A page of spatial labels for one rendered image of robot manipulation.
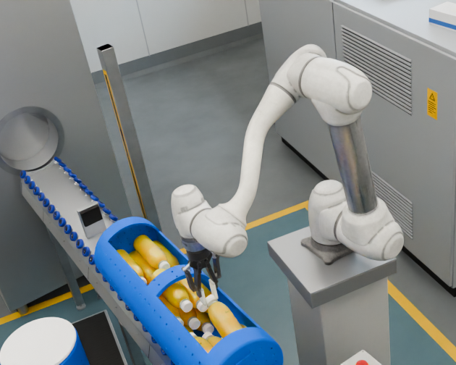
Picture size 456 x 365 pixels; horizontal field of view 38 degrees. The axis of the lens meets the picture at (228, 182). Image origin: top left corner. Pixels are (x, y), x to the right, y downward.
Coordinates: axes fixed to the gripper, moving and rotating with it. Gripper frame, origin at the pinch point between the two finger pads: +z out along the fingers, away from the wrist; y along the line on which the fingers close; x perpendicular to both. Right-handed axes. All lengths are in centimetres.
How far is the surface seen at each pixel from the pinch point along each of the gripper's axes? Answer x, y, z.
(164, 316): -4.0, 15.2, 4.0
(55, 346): -34, 48, 20
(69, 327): -40, 40, 20
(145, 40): -468, -190, 90
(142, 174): -115, -28, 19
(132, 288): -26.2, 16.7, 5.7
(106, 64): -115, -25, -40
